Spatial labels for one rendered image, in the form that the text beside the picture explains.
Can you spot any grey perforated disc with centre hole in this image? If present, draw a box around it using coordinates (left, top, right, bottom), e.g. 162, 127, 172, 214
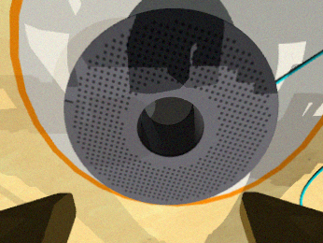
63, 8, 279, 206

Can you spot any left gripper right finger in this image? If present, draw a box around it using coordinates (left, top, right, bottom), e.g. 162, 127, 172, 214
239, 192, 323, 243

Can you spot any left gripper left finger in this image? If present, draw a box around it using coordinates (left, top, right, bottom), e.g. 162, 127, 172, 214
0, 193, 77, 243

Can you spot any turquoise wire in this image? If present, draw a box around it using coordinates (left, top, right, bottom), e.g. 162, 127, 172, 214
276, 51, 323, 206

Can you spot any orange painted ring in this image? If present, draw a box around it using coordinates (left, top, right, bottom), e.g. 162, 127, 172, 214
8, 0, 323, 207

